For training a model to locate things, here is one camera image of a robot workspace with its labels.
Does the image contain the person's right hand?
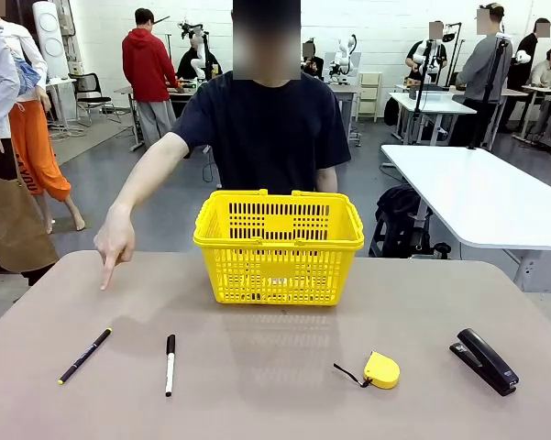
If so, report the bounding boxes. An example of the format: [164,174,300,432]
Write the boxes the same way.
[94,205,138,292]

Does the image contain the black pen yellow ends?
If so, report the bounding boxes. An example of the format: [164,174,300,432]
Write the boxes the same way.
[57,326,114,385]

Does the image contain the black stapler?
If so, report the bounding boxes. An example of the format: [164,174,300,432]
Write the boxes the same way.
[448,327,520,397]

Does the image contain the person's right forearm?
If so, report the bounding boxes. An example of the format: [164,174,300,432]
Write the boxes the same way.
[105,139,178,221]

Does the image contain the yellow plastic shopping basket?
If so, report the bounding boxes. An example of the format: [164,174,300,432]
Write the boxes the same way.
[193,189,366,307]

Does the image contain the person in red hoodie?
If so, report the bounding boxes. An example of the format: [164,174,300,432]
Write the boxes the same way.
[121,7,179,149]

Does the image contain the person in navy t-shirt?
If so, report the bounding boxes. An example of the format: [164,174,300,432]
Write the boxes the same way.
[155,0,352,196]

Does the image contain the distant person in black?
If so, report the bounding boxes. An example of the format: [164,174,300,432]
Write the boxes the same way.
[301,40,325,80]

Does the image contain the person in black shirt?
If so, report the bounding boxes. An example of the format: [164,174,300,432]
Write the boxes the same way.
[405,20,448,87]

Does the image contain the person in gray sweatshirt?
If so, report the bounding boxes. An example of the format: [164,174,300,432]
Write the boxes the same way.
[456,3,514,138]

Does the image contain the person in black jacket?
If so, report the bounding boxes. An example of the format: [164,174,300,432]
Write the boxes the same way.
[507,17,551,93]

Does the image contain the seated person in white shirt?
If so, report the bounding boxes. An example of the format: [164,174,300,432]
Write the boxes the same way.
[529,48,551,89]

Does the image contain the mannequin with brown apron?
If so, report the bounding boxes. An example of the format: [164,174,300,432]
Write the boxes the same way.
[0,0,60,285]

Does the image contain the mannequin with orange pants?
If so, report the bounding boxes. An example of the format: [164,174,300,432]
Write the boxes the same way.
[2,20,86,234]

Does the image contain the white marker black cap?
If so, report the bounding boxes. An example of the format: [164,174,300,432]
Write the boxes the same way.
[164,334,177,398]

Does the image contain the gray background workbench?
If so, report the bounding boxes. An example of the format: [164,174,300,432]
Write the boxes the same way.
[114,82,198,152]

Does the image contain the black office chair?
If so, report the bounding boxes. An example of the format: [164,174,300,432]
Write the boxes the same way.
[68,71,121,128]

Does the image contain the black and white background robot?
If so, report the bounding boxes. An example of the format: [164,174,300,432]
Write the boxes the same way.
[178,20,213,82]

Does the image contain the white tower air conditioner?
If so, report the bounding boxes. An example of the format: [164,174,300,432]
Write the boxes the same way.
[31,0,70,80]

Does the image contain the black backpack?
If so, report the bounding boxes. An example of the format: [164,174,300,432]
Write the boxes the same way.
[375,184,424,230]

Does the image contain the beige shelf cart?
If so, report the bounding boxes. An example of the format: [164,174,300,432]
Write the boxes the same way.
[357,71,384,123]

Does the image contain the thin black pole stand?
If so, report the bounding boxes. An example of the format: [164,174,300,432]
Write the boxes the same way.
[411,38,437,135]

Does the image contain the small white desk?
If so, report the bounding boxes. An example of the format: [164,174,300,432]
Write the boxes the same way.
[388,91,479,146]

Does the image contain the large white table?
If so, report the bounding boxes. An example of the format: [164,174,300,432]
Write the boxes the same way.
[380,144,551,294]

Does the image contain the white rear desk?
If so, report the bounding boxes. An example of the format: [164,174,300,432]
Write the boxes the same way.
[512,84,551,149]

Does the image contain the yellow tape measure black strap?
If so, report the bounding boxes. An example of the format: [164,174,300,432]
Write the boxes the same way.
[333,350,402,391]

